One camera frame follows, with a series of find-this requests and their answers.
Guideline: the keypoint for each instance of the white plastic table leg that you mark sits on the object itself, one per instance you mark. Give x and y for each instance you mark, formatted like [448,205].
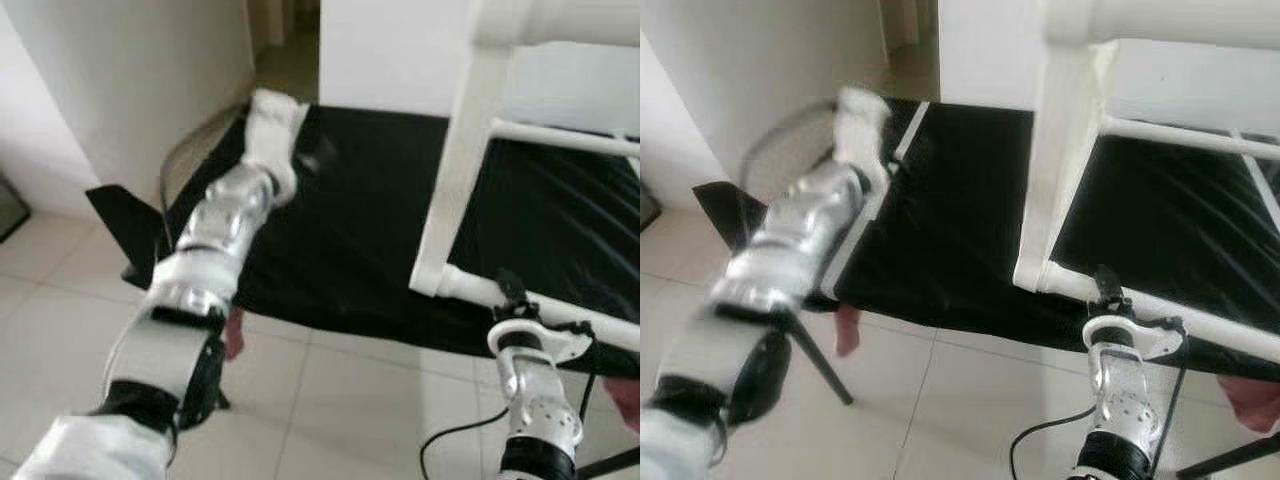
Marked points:
[570,22]
[1180,22]
[560,137]
[1180,137]
[1200,328]
[570,318]

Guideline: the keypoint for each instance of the pink soft object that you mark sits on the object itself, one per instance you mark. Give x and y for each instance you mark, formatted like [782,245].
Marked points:
[848,330]
[1255,400]
[625,400]
[233,335]

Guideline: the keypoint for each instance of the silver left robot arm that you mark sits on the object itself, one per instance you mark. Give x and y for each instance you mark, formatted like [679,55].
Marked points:
[790,260]
[200,260]

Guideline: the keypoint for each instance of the white strip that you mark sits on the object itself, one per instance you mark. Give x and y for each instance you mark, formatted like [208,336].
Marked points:
[912,130]
[1258,185]

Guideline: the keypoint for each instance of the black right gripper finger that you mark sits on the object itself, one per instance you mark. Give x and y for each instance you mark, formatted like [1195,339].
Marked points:
[1108,287]
[512,290]

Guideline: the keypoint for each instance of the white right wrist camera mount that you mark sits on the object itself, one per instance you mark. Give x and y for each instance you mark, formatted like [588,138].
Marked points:
[555,340]
[1145,338]

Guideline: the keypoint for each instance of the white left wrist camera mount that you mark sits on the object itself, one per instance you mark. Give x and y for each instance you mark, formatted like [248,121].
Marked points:
[860,120]
[272,125]

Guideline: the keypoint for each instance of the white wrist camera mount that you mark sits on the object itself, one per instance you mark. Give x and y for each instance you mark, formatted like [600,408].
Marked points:
[272,125]
[1145,338]
[555,340]
[860,120]

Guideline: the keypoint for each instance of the black table cloth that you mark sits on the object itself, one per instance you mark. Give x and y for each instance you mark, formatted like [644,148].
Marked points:
[960,220]
[370,220]

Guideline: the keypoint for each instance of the dark grey floor object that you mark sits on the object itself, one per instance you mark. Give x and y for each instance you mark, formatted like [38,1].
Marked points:
[648,208]
[10,205]

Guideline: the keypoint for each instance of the white plastic table top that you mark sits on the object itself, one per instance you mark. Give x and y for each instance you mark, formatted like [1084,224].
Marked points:
[1060,170]
[455,170]

